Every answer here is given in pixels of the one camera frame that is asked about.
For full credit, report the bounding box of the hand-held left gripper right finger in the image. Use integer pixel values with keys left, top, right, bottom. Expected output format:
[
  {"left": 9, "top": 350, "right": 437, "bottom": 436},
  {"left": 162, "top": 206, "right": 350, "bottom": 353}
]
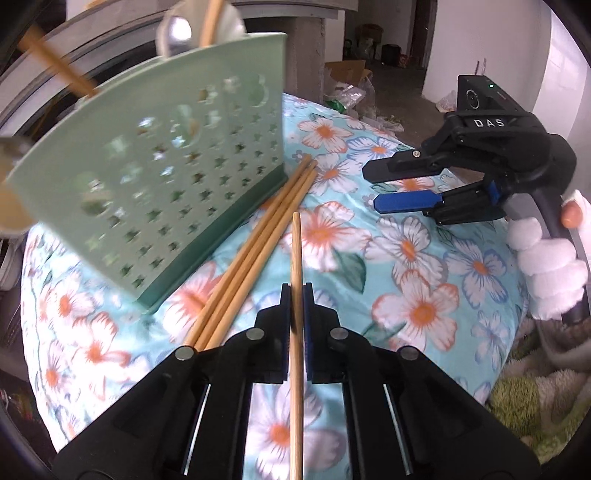
[{"left": 302, "top": 282, "right": 541, "bottom": 480}]

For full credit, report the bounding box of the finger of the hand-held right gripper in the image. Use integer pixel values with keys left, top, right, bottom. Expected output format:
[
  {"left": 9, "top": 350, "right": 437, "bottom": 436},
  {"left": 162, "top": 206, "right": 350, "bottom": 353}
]
[
  {"left": 374, "top": 181, "right": 505, "bottom": 226},
  {"left": 362, "top": 150, "right": 451, "bottom": 182}
]

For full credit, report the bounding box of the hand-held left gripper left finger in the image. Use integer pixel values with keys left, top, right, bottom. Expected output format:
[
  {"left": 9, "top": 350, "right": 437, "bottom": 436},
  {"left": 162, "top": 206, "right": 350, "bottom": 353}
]
[{"left": 53, "top": 282, "right": 293, "bottom": 480}]

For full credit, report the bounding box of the green perforated utensil holder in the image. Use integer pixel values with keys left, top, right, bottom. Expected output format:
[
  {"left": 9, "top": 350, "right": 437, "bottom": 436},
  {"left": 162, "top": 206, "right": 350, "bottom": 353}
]
[{"left": 4, "top": 32, "right": 289, "bottom": 315}]

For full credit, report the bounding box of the white scalloped spoon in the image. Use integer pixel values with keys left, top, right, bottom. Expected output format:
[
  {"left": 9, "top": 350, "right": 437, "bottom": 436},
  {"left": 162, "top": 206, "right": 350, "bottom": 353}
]
[{"left": 157, "top": 0, "right": 245, "bottom": 51}]

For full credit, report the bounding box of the person's right hand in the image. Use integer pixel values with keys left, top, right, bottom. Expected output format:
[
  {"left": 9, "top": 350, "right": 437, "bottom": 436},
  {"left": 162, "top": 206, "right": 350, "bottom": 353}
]
[{"left": 505, "top": 190, "right": 591, "bottom": 320}]

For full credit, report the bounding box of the white crumpled plastic bag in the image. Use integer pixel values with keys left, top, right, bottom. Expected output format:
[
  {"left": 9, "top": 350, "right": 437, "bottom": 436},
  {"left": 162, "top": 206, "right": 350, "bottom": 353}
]
[{"left": 365, "top": 113, "right": 404, "bottom": 134}]

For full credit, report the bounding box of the clear bag with greens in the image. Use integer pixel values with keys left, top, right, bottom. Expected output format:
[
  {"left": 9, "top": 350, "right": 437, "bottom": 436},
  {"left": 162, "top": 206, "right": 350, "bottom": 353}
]
[{"left": 323, "top": 80, "right": 368, "bottom": 114}]

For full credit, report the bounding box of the blue floral blanket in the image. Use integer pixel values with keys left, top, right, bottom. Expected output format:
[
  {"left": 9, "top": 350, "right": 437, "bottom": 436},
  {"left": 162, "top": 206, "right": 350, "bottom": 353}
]
[{"left": 21, "top": 92, "right": 529, "bottom": 480}]

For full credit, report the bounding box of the open cardboard box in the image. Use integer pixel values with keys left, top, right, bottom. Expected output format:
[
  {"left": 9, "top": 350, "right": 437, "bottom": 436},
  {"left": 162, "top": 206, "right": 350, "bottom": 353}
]
[{"left": 325, "top": 59, "right": 374, "bottom": 86}]

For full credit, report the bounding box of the grey concrete counter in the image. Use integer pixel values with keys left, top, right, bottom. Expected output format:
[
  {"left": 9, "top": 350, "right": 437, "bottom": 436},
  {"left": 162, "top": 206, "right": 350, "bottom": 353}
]
[{"left": 0, "top": 0, "right": 345, "bottom": 153}]

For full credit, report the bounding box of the beige fluffy towel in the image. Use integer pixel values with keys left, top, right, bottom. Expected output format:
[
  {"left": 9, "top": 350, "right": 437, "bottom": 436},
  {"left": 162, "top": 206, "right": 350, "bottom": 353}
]
[{"left": 508, "top": 318, "right": 591, "bottom": 374}]

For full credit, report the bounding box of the green fluffy towel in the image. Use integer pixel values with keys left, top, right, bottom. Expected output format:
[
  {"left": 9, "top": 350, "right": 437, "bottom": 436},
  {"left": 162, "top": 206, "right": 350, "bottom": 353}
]
[{"left": 489, "top": 355, "right": 591, "bottom": 457}]

